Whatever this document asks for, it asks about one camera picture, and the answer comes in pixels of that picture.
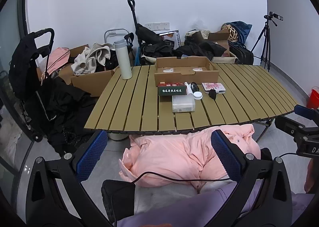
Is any person's right hand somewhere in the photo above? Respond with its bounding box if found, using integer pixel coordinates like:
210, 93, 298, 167
304, 159, 317, 194

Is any large cardboard box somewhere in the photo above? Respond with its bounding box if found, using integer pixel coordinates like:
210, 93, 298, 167
70, 65, 120, 97

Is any black trolley handle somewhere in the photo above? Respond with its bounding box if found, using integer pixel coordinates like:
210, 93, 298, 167
127, 0, 140, 43

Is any black jacket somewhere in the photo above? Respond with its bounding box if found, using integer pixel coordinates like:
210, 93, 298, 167
136, 24, 163, 48

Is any pink down jacket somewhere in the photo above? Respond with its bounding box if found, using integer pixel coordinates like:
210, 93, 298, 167
118, 124, 262, 190

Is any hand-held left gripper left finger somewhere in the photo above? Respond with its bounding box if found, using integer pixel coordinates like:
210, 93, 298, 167
25, 130, 113, 227

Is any pink bag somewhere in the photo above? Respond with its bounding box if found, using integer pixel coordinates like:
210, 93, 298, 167
41, 47, 71, 78

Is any printed product box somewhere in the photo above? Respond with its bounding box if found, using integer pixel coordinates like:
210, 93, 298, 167
158, 30, 180, 49

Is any cardboard tray box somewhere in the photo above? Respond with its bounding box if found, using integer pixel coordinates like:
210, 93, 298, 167
154, 56, 220, 87

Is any black clothes pile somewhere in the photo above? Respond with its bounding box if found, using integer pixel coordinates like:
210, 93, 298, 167
176, 39, 227, 57
143, 42, 176, 58

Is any white metal frame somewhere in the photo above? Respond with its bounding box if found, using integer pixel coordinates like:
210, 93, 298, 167
104, 29, 132, 50

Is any wicker basket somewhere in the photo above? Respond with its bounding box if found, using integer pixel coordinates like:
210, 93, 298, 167
221, 24, 240, 42

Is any red bucket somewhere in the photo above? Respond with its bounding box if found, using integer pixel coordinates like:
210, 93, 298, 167
306, 87, 319, 110

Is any blue cloth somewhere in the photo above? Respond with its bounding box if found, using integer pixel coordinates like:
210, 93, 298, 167
228, 21, 253, 44

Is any white thermos bottle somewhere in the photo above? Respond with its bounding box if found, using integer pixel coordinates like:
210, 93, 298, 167
114, 39, 133, 80

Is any black clothes heap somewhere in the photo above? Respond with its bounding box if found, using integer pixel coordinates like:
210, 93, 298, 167
24, 77, 100, 155

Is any black tripod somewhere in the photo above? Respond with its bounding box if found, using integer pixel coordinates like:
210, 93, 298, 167
250, 21, 272, 72

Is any beige hoodie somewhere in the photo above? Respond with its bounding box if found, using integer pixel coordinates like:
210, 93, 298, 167
71, 43, 115, 76

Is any black backpack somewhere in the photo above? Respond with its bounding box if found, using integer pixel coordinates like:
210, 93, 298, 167
228, 42, 254, 65

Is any white round container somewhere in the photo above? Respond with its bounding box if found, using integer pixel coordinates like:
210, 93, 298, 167
107, 132, 130, 142

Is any wall socket strip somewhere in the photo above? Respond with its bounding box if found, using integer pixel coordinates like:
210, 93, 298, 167
145, 22, 170, 31

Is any black stroller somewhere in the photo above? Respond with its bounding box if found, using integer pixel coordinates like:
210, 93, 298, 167
9, 28, 55, 143

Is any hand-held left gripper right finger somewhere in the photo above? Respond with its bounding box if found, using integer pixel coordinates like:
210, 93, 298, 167
207, 129, 293, 227

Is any red and green box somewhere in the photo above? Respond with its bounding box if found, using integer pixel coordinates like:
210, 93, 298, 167
158, 82, 188, 97

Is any black cable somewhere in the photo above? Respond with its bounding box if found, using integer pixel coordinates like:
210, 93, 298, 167
130, 171, 232, 185

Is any open cardboard box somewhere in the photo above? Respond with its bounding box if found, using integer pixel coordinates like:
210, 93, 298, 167
193, 30, 231, 56

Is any white plastic bag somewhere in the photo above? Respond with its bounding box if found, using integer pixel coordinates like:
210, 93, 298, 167
5, 127, 24, 158

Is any pink packet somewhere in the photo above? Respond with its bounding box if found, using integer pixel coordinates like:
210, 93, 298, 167
201, 82, 227, 94

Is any grey cloth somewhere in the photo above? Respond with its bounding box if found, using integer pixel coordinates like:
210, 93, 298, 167
135, 184, 200, 215

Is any clear plastic box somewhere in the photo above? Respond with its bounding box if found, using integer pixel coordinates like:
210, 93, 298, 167
171, 94, 196, 113

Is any black cloth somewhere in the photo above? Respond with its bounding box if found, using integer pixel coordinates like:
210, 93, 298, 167
101, 179, 136, 227

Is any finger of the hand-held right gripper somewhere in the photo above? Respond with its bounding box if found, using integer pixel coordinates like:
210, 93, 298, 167
293, 104, 319, 120
274, 116, 319, 143

